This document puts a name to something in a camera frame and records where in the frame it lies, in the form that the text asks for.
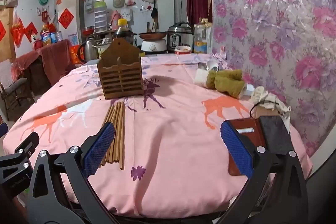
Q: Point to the silver pressure cooker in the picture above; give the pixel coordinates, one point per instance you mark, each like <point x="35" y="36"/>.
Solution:
<point x="181" y="37"/>

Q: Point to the red pot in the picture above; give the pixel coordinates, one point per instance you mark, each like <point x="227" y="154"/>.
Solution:
<point x="37" y="44"/>

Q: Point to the olive and cream plush cloth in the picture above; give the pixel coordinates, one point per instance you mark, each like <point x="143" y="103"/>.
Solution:
<point x="225" y="81"/>

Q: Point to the pink printed tablecloth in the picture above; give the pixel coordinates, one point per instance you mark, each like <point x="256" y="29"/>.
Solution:
<point x="170" y="134"/>

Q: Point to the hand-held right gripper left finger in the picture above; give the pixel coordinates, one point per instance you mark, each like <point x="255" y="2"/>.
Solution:
<point x="103" y="140"/>

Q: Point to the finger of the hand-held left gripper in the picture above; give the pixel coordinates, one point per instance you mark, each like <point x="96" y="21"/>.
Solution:
<point x="26" y="144"/>
<point x="2" y="129"/>

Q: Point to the wooden chopstick holder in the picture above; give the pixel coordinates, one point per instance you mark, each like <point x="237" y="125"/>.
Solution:
<point x="120" y="82"/>

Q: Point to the bundle of wooden chopsticks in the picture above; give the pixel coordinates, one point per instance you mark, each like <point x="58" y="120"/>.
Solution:
<point x="120" y="134"/>

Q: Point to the brown leather wallet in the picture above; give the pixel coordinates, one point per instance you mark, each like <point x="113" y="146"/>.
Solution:
<point x="245" y="127"/>

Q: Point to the floral plastic wall sheet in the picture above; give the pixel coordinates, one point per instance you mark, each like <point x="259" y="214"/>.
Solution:
<point x="275" y="29"/>

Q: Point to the white refrigerator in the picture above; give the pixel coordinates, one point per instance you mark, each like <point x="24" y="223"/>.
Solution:
<point x="76" y="24"/>

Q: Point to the blue tin can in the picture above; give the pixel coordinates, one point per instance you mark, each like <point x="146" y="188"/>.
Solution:
<point x="53" y="37"/>

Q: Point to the stacked container with green lid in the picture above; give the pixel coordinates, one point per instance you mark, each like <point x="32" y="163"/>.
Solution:
<point x="100" y="16"/>

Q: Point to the yellow cooking oil bottle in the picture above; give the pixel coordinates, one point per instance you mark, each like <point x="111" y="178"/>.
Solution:
<point x="46" y="36"/>

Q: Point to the clear cooking oil bottle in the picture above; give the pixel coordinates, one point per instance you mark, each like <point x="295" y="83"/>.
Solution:
<point x="202" y="40"/>

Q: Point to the wooden door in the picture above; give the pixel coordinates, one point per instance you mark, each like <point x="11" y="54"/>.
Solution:
<point x="8" y="48"/>

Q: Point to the pink thermos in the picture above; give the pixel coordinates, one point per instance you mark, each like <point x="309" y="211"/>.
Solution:
<point x="114" y="20"/>

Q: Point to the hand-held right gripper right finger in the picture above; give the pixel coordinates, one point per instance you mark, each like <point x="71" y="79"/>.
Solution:
<point x="236" y="145"/>

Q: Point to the silver tin can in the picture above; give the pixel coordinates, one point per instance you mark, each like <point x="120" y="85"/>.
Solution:
<point x="59" y="36"/>

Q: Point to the brown frying pan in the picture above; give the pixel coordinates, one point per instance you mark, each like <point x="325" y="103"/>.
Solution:
<point x="152" y="35"/>

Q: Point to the white electric cooker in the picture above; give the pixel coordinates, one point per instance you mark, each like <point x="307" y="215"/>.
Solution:
<point x="154" y="46"/>

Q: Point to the dark sauce bottle yellow cap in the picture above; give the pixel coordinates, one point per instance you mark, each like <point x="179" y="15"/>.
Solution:
<point x="124" y="32"/>

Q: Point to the red and white bowl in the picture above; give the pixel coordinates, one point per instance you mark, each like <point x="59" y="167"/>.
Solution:
<point x="183" y="50"/>

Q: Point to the red cloth covered table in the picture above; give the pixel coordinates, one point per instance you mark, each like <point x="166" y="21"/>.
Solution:
<point x="52" y="56"/>

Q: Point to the black power bank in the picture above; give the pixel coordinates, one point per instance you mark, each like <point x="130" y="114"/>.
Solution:
<point x="275" y="132"/>

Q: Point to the red diamond paper poster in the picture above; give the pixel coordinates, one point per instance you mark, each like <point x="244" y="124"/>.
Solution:
<point x="67" y="18"/>
<point x="2" y="31"/>
<point x="31" y="31"/>

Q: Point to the red hanging ornaments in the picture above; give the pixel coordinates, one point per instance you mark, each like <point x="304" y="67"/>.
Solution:
<point x="47" y="16"/>

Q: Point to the chair with grey cushion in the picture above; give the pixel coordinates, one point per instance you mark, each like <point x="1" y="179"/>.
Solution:
<point x="17" y="92"/>

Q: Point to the cardboard box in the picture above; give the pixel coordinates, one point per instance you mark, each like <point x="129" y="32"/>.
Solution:
<point x="265" y="109"/>

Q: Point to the white crumpled cloth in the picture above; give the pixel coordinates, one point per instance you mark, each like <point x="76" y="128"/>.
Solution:
<point x="262" y="95"/>

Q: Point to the red metal bowl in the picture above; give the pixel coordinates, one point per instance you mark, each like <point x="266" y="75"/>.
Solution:
<point x="88" y="29"/>

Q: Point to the stainless steel kettle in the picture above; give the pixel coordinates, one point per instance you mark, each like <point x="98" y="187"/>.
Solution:
<point x="89" y="52"/>

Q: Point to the white hanging bag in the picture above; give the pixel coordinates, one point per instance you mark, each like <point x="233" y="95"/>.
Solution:
<point x="126" y="14"/>

